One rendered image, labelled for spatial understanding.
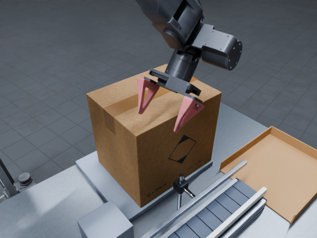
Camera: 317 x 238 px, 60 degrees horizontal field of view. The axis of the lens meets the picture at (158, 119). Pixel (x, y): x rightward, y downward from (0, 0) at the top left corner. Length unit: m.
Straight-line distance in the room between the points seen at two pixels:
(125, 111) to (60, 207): 0.36
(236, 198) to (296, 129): 1.92
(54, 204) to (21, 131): 1.81
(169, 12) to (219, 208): 0.53
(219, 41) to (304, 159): 0.67
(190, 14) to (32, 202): 0.70
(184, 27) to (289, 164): 0.69
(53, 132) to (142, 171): 1.89
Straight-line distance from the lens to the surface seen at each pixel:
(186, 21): 0.51
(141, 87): 0.58
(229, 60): 0.53
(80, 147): 2.33
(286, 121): 2.77
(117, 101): 0.74
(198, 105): 0.56
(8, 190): 1.55
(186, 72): 0.56
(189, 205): 0.69
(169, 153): 0.75
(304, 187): 1.00
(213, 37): 0.53
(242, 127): 1.16
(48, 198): 0.93
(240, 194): 0.85
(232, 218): 0.75
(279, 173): 1.01
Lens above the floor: 1.52
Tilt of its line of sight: 37 degrees down
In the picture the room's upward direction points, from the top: straight up
